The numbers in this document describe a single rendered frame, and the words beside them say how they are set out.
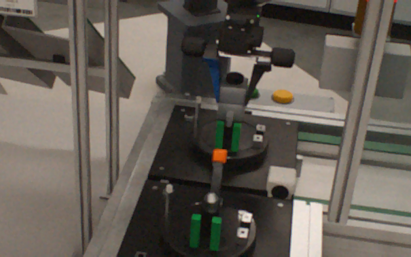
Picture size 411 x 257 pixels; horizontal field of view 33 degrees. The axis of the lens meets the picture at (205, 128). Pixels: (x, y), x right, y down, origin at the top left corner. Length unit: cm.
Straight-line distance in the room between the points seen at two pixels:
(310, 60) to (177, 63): 238
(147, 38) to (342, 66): 97
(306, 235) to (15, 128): 69
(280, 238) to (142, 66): 81
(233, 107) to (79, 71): 30
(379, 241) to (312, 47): 297
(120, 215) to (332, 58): 39
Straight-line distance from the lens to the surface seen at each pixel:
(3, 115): 155
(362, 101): 101
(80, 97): 99
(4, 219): 125
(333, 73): 101
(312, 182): 127
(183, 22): 149
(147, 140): 127
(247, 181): 115
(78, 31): 94
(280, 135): 128
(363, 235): 113
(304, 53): 397
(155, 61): 177
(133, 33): 192
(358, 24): 98
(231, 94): 116
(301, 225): 109
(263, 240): 104
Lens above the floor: 163
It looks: 31 degrees down
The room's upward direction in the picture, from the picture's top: 4 degrees clockwise
